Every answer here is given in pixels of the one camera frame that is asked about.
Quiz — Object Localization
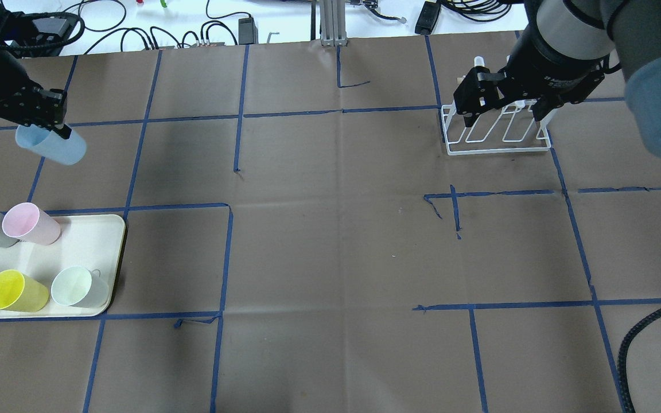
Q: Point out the black power adapter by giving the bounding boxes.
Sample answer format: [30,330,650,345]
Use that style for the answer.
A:
[414,1,441,35]

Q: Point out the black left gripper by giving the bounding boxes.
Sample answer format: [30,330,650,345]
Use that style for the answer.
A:
[0,82,72,139]

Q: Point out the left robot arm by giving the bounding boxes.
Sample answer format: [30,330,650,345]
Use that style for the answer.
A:
[0,3,82,139]

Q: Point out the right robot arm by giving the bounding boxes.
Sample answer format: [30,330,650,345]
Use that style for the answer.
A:
[453,1,661,159]

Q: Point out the pink ikea cup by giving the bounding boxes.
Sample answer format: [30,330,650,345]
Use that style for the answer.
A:
[2,203,62,245]

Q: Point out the cream plastic tray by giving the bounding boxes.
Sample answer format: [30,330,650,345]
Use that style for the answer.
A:
[0,214,126,320]

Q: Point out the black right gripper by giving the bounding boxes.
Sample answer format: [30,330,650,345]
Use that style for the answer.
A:
[453,40,605,129]

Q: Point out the white wire cup rack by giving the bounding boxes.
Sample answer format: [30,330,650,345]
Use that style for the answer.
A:
[441,56,552,156]

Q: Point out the coiled black cable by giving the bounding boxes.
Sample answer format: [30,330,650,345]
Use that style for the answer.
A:
[617,295,661,413]

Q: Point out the aluminium frame post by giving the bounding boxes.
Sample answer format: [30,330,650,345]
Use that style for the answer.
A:
[318,0,347,46]

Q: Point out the yellow ikea cup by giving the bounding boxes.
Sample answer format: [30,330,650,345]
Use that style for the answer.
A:
[0,270,49,312]

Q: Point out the pale green ikea cup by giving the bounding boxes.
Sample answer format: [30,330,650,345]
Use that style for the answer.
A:
[50,265,108,308]

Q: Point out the light blue ikea cup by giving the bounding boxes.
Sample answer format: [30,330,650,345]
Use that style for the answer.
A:
[15,125,87,165]

